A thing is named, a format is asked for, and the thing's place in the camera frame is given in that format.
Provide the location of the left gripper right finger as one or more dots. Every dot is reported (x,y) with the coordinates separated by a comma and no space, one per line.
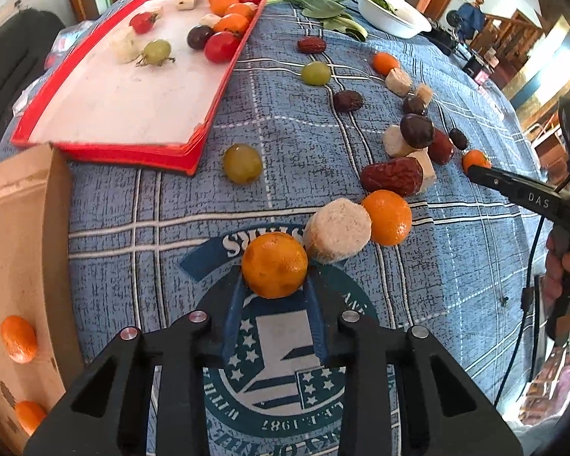
(441,409)

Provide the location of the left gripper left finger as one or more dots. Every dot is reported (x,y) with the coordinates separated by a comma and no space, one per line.
(106,410)

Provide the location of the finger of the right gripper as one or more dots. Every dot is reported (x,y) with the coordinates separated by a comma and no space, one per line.
(520,190)

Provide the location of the smooth red date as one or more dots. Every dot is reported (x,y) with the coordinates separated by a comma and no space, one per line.
(441,150)

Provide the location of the white cake block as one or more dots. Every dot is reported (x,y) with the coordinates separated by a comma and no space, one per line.
(429,176)

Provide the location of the orange mandarin front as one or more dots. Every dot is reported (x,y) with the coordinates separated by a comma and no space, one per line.
(19,339)

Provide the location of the large red date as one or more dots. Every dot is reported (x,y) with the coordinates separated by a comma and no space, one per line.
(403,176)

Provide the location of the round beige rice cake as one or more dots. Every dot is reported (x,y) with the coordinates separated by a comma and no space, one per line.
(337,231)

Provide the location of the person's right hand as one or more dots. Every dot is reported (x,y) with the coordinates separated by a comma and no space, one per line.
(555,269)

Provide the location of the small dark date right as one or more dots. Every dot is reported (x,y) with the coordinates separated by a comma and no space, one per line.
(459,140)

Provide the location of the cardboard box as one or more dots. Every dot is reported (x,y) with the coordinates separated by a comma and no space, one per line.
(35,196)

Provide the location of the small beige cake cube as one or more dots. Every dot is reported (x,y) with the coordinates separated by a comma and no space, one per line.
(424,93)

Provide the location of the small dark plum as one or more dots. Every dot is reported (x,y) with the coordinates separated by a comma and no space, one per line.
(413,104)

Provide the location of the beige cake piece far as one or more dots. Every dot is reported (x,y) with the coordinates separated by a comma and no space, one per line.
(398,82)

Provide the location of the small orange mandarin far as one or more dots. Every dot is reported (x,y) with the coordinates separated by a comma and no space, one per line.
(384,63)

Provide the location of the dark wrinkled date centre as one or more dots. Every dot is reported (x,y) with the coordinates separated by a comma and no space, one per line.
(347,101)

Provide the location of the white enamel basin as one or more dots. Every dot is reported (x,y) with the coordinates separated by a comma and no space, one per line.
(395,17)

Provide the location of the green grape centre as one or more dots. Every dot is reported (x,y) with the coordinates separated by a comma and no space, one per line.
(316,73)

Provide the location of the red date far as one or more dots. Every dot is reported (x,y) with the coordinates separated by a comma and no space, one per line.
(311,45)

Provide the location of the green grape near tray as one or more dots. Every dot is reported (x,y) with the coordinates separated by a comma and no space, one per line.
(242,163)

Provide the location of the green leafy vegetable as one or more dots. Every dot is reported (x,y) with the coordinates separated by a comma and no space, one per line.
(332,14)

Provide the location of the red plastic tray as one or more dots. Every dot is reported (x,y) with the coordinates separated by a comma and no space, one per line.
(96,109)

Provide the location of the orange mandarin in tray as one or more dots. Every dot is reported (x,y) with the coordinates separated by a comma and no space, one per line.
(235,23)

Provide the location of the red tomato in tray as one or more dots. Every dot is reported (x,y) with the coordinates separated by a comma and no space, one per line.
(221,47)

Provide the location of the green grape in tray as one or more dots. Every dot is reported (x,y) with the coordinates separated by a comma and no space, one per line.
(156,53)

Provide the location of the white cake piece in tray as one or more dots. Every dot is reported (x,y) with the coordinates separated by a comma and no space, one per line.
(124,46)

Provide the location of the black sofa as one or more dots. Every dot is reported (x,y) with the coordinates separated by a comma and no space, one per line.
(25,41)

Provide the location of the orange mandarin tray back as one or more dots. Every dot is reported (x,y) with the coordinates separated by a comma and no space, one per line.
(219,7)

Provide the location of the dark plum in tray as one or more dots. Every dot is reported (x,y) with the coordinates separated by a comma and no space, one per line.
(198,37)

